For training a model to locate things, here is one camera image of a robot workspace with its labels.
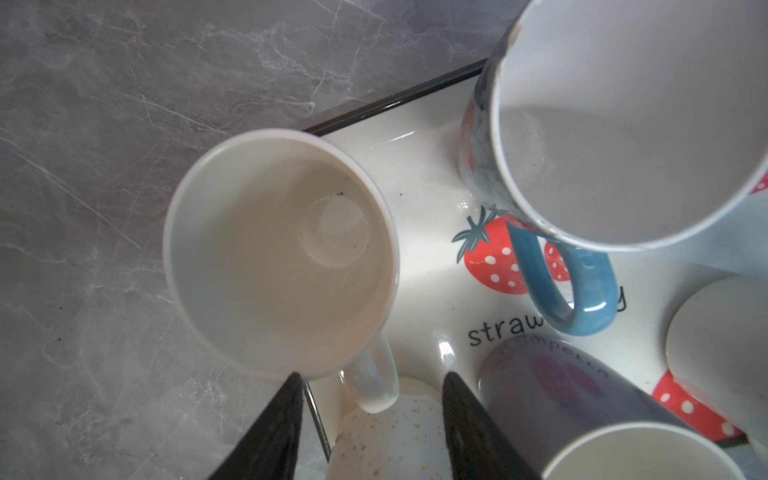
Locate strawberry print white tray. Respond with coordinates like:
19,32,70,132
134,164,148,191
311,62,764,479

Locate white mug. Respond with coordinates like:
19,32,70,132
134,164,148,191
326,377,453,479
163,129,400,413

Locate blue mug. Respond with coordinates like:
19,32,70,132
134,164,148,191
459,1,767,336

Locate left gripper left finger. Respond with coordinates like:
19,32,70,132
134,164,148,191
209,372,304,480

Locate lavender mug front middle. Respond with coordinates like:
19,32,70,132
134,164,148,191
478,335,744,479

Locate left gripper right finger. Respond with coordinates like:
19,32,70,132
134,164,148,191
442,371,541,479

